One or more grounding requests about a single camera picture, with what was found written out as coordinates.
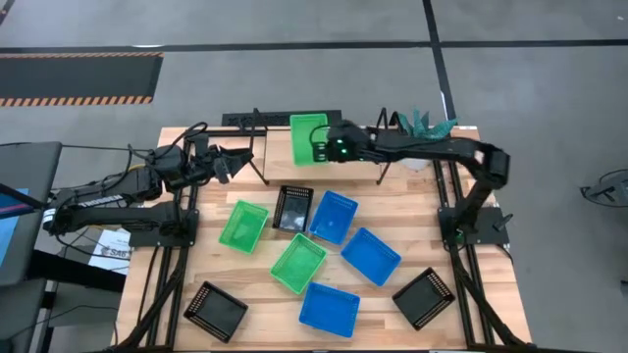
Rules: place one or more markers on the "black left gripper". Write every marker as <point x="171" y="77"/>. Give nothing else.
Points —
<point x="211" y="166"/>

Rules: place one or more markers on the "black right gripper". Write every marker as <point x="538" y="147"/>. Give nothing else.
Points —
<point x="348" y="142"/>

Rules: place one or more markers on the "green plastic basket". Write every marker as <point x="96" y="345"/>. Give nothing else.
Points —
<point x="244" y="226"/>
<point x="301" y="142"/>
<point x="298" y="263"/>

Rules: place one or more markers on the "black plastic basket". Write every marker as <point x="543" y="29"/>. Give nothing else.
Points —
<point x="293" y="208"/>
<point x="423" y="298"/>
<point x="216" y="312"/>

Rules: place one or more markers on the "blue plastic basket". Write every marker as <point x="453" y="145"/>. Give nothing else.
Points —
<point x="333" y="217"/>
<point x="329" y="310"/>
<point x="371" y="256"/>

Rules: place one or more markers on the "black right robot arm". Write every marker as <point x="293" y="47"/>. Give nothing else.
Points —
<point x="441" y="147"/>

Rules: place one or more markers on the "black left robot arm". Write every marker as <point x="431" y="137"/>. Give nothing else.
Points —
<point x="108" y="201"/>

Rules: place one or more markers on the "black perforated metal panel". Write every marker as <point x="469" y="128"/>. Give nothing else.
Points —
<point x="265" y="118"/>

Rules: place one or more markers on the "white cup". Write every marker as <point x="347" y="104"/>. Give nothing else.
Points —
<point x="418" y="166"/>

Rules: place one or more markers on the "teal mesh bag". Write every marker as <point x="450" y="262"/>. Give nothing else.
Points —
<point x="422" y="128"/>

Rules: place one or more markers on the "white printed paper sheet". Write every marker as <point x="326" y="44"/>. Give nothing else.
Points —
<point x="110" y="252"/>

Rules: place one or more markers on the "black hazard-striped floor mat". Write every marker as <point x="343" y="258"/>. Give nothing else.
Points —
<point x="73" y="76"/>

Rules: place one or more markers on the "black chair base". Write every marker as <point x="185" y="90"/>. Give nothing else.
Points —
<point x="613" y="188"/>

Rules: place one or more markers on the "black aluminium table frame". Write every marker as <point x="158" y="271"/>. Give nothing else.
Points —
<point x="230" y="133"/>

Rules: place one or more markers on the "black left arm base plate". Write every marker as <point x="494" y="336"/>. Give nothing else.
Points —
<point x="147" y="239"/>

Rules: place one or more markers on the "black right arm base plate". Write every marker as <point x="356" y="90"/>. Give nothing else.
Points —
<point x="490" y="230"/>

